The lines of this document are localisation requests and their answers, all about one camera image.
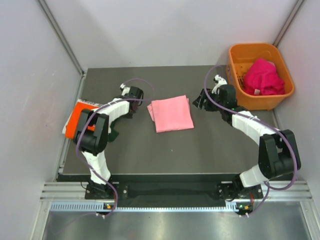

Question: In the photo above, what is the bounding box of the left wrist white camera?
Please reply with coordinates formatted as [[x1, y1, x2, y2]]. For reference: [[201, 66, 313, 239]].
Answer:
[[119, 83, 131, 95]]

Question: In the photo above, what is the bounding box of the orange plastic basket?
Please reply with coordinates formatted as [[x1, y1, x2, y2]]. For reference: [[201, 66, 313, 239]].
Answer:
[[226, 42, 295, 111]]

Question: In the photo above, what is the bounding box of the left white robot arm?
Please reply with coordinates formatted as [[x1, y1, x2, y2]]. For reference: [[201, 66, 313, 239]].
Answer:
[[73, 84, 144, 199]]

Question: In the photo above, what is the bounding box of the light pink t shirt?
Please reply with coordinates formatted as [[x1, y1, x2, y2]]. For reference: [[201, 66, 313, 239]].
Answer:
[[147, 95, 194, 133]]

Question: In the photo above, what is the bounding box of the wrist white camera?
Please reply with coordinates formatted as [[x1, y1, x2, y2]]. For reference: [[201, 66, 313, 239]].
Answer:
[[119, 83, 131, 95], [211, 74, 228, 94]]

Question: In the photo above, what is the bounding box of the magenta t shirt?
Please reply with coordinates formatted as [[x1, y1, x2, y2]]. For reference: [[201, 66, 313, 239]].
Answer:
[[243, 58, 285, 96]]

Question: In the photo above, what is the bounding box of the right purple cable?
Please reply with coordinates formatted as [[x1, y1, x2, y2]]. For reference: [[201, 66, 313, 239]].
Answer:
[[203, 65, 299, 218]]

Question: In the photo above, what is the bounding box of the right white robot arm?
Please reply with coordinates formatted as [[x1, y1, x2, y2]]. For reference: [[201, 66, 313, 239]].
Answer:
[[193, 84, 301, 198]]

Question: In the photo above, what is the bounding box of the grey slotted cable duct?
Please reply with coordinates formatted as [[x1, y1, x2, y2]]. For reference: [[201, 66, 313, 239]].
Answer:
[[50, 201, 252, 213]]

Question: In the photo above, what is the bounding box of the white printed t shirt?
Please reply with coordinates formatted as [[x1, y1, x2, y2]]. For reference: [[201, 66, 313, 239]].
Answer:
[[61, 98, 105, 136]]

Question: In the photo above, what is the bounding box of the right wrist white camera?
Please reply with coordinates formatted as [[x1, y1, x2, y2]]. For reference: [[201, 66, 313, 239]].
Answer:
[[211, 74, 228, 94]]

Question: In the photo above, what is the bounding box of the purple cable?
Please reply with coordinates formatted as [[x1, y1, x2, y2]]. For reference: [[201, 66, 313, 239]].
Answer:
[[75, 78, 156, 220], [203, 65, 299, 218]]

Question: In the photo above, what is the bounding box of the aluminium frame rail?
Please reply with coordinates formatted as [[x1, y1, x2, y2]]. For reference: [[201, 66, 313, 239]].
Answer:
[[40, 180, 313, 202]]

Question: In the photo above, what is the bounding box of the dark green t shirt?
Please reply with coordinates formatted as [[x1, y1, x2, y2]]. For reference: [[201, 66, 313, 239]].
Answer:
[[108, 117, 124, 143]]

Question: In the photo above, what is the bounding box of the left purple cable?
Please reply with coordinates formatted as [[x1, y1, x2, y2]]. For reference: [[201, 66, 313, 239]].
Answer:
[[75, 78, 156, 220]]

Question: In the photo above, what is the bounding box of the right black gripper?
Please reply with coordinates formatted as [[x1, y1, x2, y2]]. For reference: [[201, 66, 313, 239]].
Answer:
[[193, 88, 226, 112]]

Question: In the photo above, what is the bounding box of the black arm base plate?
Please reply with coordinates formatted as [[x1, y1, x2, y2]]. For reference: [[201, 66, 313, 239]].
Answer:
[[57, 173, 265, 207]]

